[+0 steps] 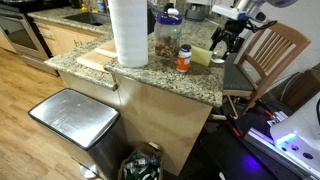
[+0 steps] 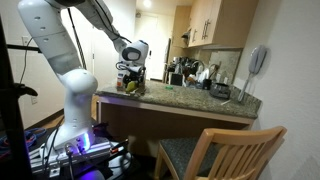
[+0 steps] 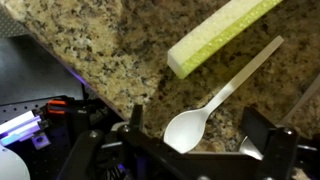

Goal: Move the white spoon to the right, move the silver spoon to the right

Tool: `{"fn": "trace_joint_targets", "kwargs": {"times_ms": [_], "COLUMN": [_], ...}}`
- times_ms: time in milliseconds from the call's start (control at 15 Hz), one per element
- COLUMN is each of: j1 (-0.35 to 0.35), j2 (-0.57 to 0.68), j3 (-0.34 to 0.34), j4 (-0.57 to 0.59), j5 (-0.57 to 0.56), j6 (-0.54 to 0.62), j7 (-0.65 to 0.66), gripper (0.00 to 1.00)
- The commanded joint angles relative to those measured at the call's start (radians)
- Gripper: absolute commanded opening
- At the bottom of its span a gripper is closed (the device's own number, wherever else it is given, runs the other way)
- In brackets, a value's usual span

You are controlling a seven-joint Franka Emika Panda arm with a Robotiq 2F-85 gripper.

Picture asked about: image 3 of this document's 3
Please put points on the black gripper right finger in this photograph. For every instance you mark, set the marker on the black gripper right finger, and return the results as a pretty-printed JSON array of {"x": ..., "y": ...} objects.
[{"x": 258, "y": 128}]

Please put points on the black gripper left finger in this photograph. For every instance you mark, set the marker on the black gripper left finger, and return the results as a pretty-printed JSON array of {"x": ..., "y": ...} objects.
[{"x": 137, "y": 116}]

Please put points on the silver metal spoon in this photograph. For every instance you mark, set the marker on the silver metal spoon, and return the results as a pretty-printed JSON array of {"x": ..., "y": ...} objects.
[{"x": 251, "y": 148}]

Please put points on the white plastic spoon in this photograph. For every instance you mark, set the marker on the white plastic spoon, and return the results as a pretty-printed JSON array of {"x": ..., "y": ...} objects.
[{"x": 186, "y": 130}]

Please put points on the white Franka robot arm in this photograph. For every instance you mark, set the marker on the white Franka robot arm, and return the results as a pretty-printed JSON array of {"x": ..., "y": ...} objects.
[{"x": 10, "y": 166}]

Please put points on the black orange bar clamp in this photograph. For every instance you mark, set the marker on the black orange bar clamp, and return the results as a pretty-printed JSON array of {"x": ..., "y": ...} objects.
[{"x": 56, "y": 106}]

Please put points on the yellow green sponge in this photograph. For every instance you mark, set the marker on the yellow green sponge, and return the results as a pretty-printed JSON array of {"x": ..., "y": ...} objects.
[{"x": 213, "y": 36}]

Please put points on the aluminium robot mounting plate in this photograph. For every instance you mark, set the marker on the aluminium robot mounting plate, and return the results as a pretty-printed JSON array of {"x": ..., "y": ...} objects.
[{"x": 20, "y": 128}]

